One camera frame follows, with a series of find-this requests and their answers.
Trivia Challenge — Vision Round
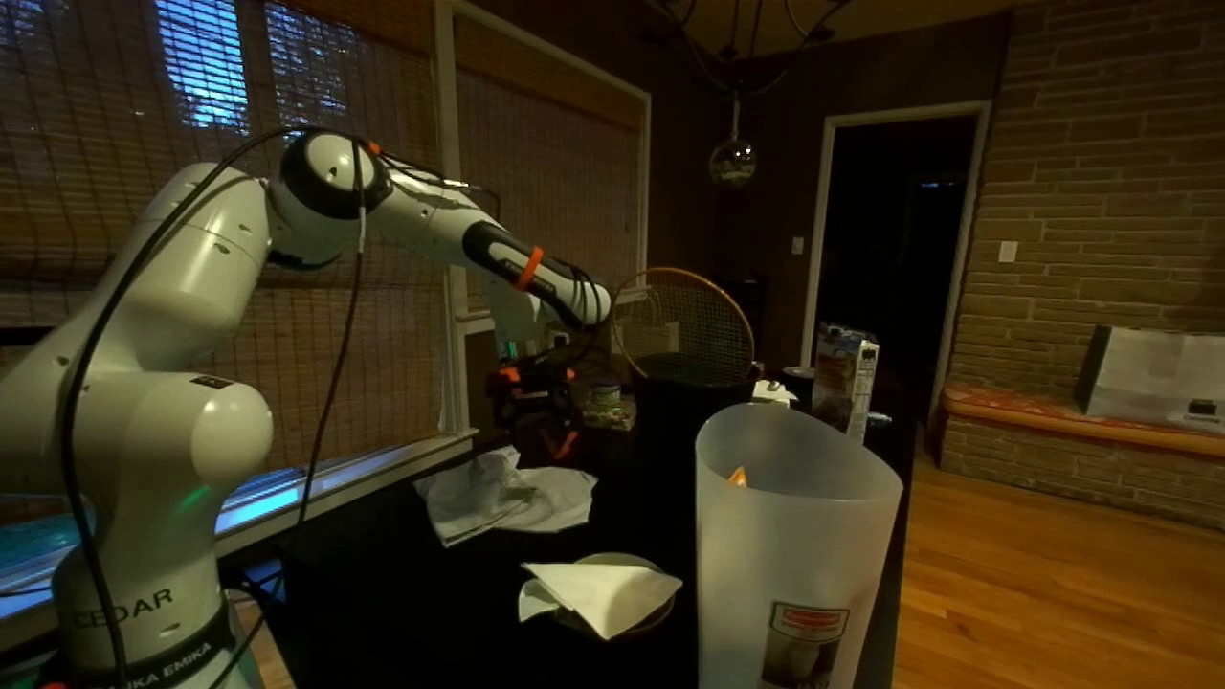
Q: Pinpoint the wide woven window blind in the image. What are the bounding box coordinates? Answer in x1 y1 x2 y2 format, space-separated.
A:
0 0 444 516

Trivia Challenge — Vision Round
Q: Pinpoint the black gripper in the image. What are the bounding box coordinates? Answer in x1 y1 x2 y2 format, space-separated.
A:
503 322 631 470

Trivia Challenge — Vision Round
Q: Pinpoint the small white crumpled paper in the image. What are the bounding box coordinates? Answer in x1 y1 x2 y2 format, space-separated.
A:
751 375 805 408

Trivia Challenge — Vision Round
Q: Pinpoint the printed drink carton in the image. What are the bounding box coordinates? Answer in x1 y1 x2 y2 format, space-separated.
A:
811 322 885 444

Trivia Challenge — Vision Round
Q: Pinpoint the white door frame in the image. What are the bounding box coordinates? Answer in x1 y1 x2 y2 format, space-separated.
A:
795 98 994 428

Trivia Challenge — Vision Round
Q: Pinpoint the narrow woven window blind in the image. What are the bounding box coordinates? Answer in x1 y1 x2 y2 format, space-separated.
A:
452 66 643 306

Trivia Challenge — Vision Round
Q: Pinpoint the glass globe pendant lamp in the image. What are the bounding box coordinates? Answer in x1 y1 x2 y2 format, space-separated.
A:
706 86 762 192

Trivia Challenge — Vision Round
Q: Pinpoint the round chair back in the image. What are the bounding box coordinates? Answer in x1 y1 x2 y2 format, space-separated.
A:
600 264 759 497

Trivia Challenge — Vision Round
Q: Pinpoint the folded white napkin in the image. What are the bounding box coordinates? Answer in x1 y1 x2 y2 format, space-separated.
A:
514 559 685 643

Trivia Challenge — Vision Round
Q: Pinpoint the translucent plastic pitcher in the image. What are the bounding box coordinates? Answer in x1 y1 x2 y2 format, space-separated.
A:
693 399 906 689

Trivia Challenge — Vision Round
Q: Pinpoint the white bed sheet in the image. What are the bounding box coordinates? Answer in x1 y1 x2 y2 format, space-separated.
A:
414 444 600 551

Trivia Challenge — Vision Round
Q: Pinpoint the white box on counter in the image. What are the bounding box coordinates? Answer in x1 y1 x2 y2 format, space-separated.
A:
1077 322 1225 425

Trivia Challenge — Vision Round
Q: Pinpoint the wooden hearth ledge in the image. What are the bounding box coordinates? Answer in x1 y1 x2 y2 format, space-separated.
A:
941 388 1225 468

